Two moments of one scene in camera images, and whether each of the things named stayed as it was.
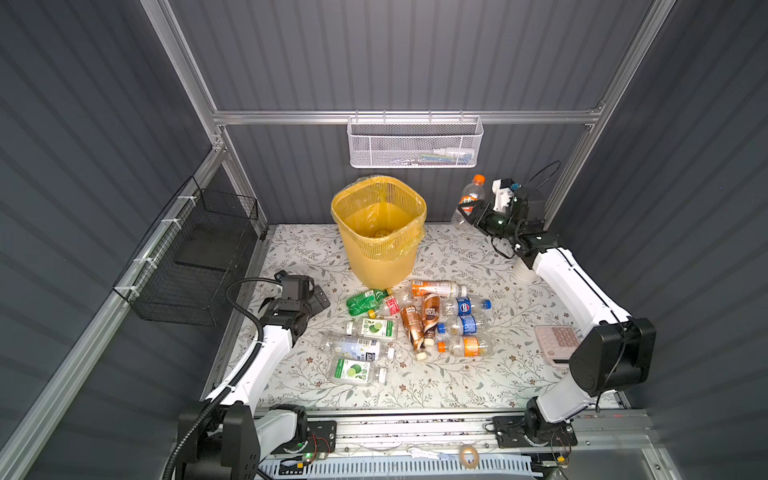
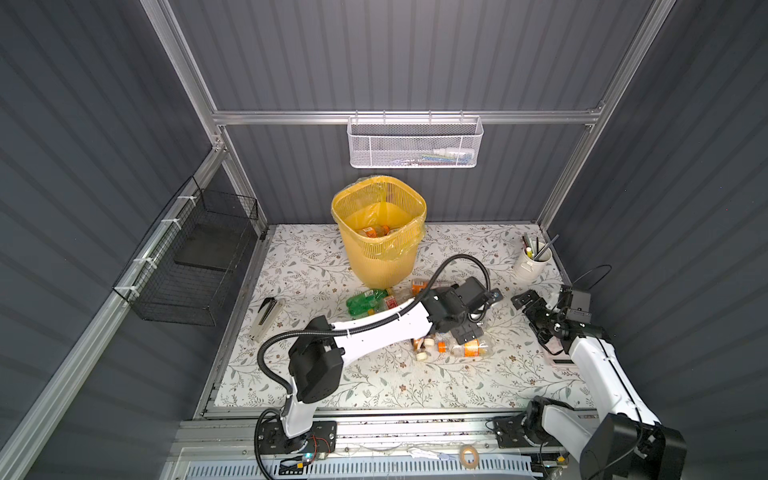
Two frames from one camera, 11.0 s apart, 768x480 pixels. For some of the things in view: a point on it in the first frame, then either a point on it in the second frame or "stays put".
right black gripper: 479,215 to 531,311
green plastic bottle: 366,301 stays put
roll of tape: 476,456 stays put
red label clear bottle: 388,309 stays put
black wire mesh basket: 181,272 stays put
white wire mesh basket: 415,142 stays put
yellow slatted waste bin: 380,219 stays put
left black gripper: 315,306 to 467,330
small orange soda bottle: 472,192 to 377,231
